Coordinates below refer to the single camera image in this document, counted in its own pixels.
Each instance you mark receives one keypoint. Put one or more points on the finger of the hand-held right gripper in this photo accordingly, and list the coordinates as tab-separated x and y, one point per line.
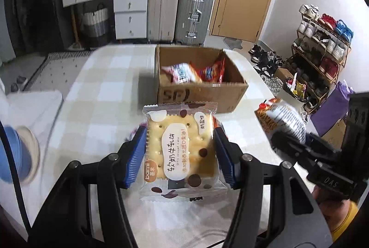
317	140
291	145

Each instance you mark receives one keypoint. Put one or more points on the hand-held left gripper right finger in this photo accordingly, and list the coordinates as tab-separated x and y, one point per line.
224	158

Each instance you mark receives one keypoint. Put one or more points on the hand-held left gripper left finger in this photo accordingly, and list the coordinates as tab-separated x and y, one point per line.
135	155

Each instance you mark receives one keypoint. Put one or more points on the white noodle snack packet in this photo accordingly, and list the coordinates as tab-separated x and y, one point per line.
285	119

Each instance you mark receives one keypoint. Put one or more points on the clear cracker packet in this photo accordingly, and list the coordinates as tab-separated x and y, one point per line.
178	144

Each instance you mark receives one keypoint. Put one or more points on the brown cardboard box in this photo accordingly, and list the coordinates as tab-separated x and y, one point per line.
201	95

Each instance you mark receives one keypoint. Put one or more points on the red biscuit packet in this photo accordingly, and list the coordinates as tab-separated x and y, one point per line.
213	70

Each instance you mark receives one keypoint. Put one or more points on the white red-trimmed snack packet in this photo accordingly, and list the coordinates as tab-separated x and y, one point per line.
181	72

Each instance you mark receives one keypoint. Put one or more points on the person's right forearm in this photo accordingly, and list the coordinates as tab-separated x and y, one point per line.
344	220

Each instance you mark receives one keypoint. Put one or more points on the bag of assorted snacks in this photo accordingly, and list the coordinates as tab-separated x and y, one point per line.
297	88

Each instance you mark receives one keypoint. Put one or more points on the person's right hand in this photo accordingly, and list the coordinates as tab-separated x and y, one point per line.
325	201

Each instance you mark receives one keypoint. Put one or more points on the purple bag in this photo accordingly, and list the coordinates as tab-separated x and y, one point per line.
331	111

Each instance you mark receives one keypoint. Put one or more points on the beige checked tablecloth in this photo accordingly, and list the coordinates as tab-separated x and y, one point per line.
101	98

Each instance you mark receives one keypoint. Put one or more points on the small cardboard box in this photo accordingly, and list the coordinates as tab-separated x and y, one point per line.
284	75

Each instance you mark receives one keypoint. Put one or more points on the rows of stored shoes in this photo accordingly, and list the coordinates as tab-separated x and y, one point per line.
328	66

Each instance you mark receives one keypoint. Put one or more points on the wooden shoe rack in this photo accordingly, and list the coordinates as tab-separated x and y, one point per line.
320	59

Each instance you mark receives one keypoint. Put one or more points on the pile of sneakers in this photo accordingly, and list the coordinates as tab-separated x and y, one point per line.
265	60

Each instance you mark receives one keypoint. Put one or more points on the white side table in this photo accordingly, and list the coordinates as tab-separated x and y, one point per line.
31	109

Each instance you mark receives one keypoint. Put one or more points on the irregular grey door rug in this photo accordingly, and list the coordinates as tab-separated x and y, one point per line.
233	42

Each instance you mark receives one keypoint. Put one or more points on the patterned floor mat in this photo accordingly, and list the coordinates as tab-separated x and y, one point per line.
57	66

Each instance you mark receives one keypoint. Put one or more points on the blue cup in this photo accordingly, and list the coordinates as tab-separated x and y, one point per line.
16	155

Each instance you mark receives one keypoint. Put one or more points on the woven laundry basket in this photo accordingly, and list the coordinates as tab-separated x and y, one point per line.
95	23

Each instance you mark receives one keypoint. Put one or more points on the pair of grey slippers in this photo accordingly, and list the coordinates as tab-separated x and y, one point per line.
17	82

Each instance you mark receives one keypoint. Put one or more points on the silver suitcase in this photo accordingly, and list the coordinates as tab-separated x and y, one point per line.
194	13

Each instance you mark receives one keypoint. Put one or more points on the beige suitcase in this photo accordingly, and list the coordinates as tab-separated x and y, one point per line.
163	8

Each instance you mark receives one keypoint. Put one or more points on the white drawer desk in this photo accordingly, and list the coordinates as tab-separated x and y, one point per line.
115	3

